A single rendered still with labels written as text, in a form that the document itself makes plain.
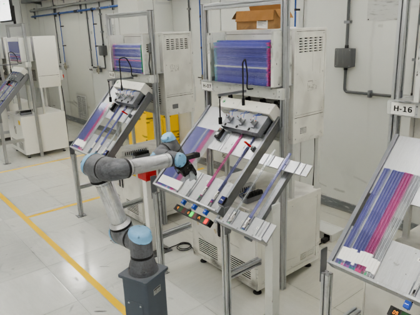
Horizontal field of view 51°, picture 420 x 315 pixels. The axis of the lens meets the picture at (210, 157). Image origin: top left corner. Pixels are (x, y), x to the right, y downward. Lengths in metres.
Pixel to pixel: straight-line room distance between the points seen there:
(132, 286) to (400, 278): 1.26
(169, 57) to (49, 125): 3.42
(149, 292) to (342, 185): 2.58
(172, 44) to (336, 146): 1.79
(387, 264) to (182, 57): 2.67
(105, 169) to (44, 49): 4.94
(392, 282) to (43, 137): 5.79
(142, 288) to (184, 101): 2.16
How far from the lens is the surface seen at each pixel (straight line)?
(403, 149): 2.26
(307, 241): 3.29
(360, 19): 4.10
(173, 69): 3.96
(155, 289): 2.36
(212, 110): 3.19
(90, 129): 4.21
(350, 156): 4.28
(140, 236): 2.23
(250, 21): 3.28
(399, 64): 2.28
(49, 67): 6.91
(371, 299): 2.46
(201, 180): 2.80
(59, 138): 7.06
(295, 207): 3.07
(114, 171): 2.06
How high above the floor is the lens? 1.74
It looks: 16 degrees down
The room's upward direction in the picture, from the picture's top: 2 degrees counter-clockwise
